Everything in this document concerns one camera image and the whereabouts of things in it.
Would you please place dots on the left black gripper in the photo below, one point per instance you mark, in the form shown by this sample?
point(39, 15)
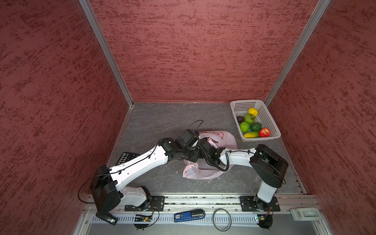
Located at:
point(193, 158)

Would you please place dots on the pink printed plastic bag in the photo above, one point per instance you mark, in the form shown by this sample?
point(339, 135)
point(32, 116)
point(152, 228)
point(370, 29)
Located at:
point(200, 170)

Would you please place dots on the bright green bumpy fruit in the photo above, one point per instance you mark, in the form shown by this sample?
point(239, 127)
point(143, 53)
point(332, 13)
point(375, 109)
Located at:
point(245, 127)

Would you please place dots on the dark purple mangosteen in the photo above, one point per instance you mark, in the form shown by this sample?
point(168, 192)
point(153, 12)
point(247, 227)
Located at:
point(240, 119)

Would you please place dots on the green speckled guava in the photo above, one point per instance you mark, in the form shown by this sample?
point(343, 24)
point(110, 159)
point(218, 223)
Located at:
point(249, 118)

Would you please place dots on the dark green avocado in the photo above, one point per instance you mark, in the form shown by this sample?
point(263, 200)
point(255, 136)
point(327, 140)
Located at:
point(256, 127)

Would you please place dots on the white perforated plastic basket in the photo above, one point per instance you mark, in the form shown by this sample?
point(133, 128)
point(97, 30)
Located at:
point(241, 107)

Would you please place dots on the red apple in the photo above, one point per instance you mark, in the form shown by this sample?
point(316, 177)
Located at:
point(264, 133)

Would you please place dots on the yellow round fruit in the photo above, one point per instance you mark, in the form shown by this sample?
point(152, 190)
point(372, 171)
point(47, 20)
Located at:
point(253, 111)

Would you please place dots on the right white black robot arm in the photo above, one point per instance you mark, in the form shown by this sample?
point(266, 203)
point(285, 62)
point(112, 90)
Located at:
point(270, 167)

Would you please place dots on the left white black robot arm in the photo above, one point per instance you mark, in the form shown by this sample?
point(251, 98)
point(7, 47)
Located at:
point(109, 185)

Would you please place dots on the blue black handheld device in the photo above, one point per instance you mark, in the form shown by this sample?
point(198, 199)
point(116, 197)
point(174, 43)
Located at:
point(196, 214)

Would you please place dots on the black calculator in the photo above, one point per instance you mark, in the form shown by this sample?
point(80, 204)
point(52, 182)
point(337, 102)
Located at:
point(126, 157)

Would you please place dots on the white plastic latch box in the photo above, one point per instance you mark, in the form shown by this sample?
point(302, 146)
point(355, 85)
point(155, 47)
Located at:
point(305, 214)

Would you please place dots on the aluminium front rail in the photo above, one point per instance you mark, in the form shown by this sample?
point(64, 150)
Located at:
point(231, 202)

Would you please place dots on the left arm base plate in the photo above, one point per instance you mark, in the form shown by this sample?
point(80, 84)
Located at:
point(156, 203)

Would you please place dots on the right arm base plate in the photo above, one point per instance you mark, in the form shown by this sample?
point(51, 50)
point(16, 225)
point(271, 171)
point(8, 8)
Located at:
point(254, 204)

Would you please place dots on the left circuit board with wires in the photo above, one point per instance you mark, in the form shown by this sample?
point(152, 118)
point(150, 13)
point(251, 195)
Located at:
point(142, 222)

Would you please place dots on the circuit board with wires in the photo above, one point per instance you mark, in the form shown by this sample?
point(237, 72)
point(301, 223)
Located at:
point(142, 222)
point(265, 221)

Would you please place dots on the right circuit board with wires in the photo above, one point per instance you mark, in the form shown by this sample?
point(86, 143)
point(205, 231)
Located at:
point(265, 221)

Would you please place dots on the left aluminium corner post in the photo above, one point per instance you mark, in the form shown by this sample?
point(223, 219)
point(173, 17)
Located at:
point(90, 15)

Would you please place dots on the aluminium corner post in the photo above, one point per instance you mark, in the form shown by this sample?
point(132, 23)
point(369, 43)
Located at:
point(314, 19)
point(90, 15)

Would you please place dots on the right aluminium corner post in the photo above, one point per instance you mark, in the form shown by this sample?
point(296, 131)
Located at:
point(314, 19)

